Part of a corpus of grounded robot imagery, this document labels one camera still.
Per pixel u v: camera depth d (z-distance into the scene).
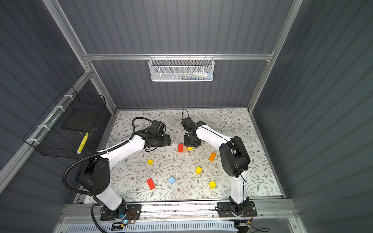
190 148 0.91
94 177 0.46
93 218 0.68
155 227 0.77
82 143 0.68
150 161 0.90
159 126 0.71
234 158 0.51
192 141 0.79
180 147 0.96
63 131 0.72
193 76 0.92
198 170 0.86
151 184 0.82
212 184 0.81
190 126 0.73
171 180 0.83
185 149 0.96
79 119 0.75
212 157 0.94
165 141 0.81
